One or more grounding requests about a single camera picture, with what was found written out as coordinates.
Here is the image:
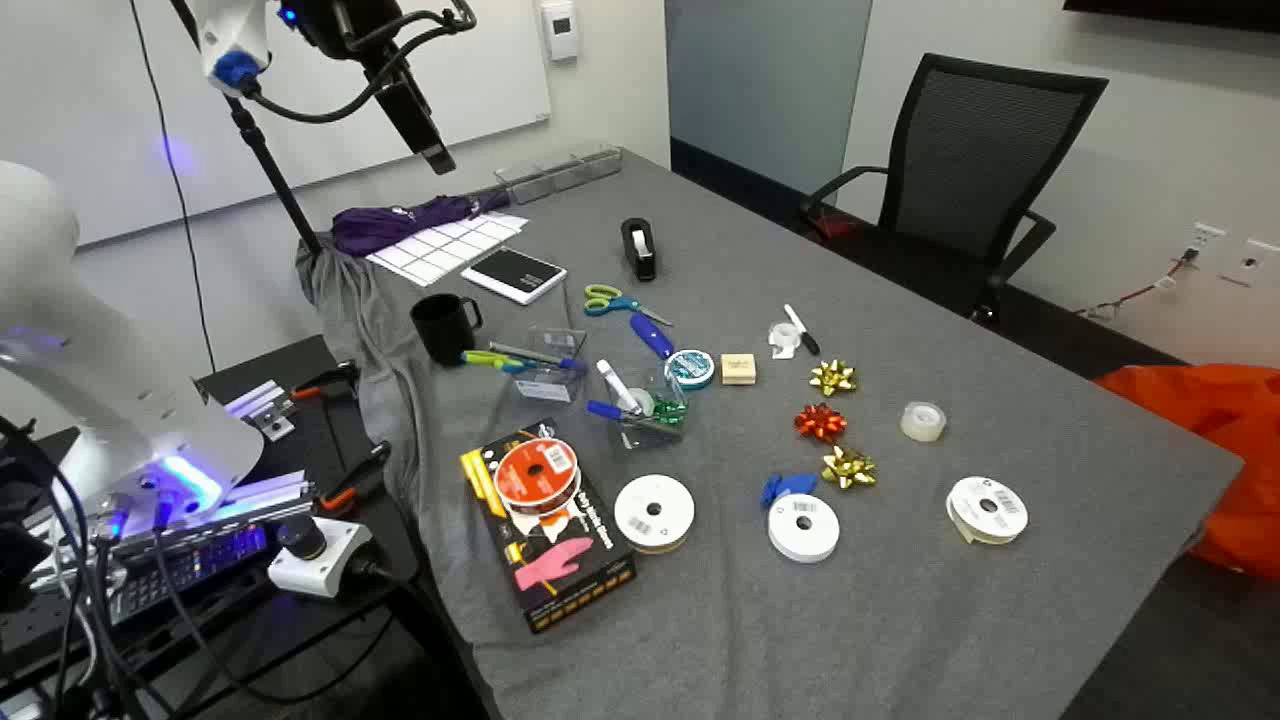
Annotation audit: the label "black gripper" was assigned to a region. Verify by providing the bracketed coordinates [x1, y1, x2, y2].
[281, 0, 460, 178]

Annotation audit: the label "black cup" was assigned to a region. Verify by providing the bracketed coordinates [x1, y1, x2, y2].
[407, 293, 488, 372]

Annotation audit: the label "clear cup with markers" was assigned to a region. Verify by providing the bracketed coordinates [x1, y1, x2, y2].
[578, 353, 691, 453]

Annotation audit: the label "purple cloth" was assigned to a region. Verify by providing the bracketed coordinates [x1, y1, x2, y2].
[327, 189, 515, 259]

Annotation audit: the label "black tripod pole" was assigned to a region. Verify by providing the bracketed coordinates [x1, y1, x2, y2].
[169, 0, 327, 259]

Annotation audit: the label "clear acrylic pen tray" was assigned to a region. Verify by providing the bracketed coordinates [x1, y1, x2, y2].
[460, 310, 593, 408]

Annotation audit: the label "blue marker pen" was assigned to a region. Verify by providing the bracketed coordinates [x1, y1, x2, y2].
[626, 310, 678, 364]

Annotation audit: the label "teal tape roll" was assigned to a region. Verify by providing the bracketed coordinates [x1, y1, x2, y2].
[661, 343, 724, 396]

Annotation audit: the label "orange ribbon spool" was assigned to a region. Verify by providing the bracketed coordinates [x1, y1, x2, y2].
[488, 431, 584, 511]

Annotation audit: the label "beige square block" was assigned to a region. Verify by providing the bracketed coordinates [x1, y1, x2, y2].
[715, 349, 764, 392]

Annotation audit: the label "white emergency stop button box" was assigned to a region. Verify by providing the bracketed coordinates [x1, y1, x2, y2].
[265, 506, 375, 604]

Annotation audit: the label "white ribbon spool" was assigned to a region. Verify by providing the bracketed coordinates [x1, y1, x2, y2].
[939, 472, 1034, 551]
[606, 472, 700, 561]
[764, 493, 847, 567]

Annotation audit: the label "black colourful book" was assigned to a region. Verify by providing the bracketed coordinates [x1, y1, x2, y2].
[456, 421, 639, 638]

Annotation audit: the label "gold gift bow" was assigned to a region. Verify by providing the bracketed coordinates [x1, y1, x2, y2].
[803, 356, 861, 402]
[817, 444, 879, 494]

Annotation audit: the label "red gift bow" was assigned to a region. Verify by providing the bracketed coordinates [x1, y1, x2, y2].
[791, 398, 853, 449]

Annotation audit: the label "blue gift bow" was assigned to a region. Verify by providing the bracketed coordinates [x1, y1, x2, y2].
[756, 468, 824, 517]

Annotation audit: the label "black office chair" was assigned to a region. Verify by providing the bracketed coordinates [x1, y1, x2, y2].
[794, 47, 1111, 327]

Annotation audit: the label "clear tape roll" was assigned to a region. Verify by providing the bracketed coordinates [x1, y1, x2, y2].
[895, 396, 950, 449]

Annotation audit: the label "grey tablecloth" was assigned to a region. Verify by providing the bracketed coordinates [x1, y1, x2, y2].
[297, 144, 1248, 720]

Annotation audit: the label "orange bag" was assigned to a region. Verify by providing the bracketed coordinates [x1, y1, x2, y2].
[1096, 359, 1280, 588]

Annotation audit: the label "black tablet with white frame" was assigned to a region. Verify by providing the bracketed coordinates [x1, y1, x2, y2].
[456, 248, 573, 309]

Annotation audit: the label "white wall thermostat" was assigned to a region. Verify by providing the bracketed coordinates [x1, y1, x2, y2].
[536, 0, 584, 65]

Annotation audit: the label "green handled scissors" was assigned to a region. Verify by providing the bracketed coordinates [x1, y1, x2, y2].
[578, 280, 678, 331]

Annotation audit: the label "red handled pliers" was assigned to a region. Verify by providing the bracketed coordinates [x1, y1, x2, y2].
[314, 441, 399, 521]
[285, 364, 362, 408]

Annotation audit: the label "silver metal bracket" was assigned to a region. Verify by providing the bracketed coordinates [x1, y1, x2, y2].
[221, 375, 300, 444]

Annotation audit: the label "black wall television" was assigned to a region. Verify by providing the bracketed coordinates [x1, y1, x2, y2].
[1059, 0, 1280, 39]

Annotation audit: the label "white wall outlet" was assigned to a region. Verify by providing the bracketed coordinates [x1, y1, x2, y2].
[1182, 217, 1233, 269]

